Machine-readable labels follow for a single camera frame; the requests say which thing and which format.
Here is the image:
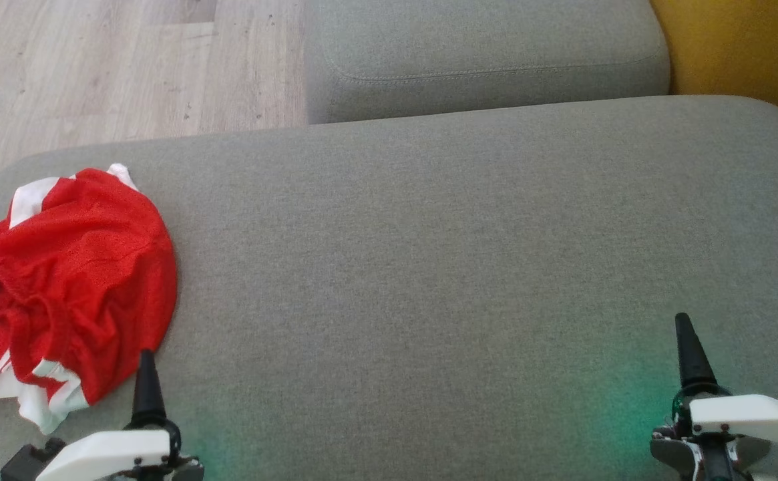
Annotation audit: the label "plain red shorts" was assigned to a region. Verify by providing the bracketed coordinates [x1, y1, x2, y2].
[0, 163, 178, 407]

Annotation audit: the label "large grey sofa seat cushion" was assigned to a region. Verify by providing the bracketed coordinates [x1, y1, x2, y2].
[0, 95, 778, 481]

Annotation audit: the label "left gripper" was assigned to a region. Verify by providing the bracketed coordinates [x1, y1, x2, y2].
[0, 349, 204, 481]

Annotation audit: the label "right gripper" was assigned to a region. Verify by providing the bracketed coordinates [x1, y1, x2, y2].
[650, 312, 778, 481]

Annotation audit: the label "yellow sofa backrest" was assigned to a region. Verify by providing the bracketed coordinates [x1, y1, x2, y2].
[649, 0, 778, 138]

